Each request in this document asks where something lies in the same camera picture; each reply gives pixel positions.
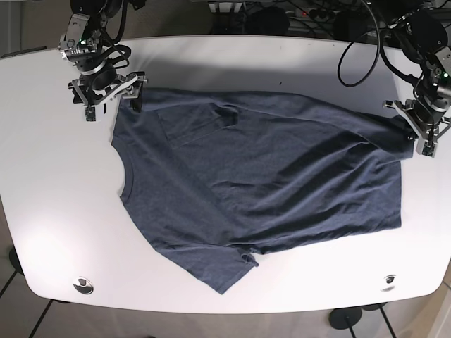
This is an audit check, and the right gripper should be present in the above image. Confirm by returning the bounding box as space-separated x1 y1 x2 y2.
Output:
58 13 147 122

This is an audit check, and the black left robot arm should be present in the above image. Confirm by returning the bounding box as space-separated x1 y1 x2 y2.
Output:
371 1 450 157

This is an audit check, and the right silver table grommet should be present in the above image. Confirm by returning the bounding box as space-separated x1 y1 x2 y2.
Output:
379 275 396 292

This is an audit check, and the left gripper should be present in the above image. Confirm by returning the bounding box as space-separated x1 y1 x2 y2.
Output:
382 47 450 157

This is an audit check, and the dark blue T-shirt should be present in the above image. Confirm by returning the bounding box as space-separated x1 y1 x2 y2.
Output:
111 89 414 294

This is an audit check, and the black round stand base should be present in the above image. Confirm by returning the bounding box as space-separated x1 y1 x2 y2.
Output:
328 307 362 330

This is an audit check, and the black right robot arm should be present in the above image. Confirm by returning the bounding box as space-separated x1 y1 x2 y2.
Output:
58 0 147 122

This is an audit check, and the silver table grommet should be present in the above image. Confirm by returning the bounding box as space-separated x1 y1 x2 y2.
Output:
379 275 396 292
73 276 94 295

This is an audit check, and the left silver table grommet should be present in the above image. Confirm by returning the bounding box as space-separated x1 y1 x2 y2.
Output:
73 276 94 295

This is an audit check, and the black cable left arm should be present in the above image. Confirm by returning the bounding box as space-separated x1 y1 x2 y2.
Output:
336 0 419 88

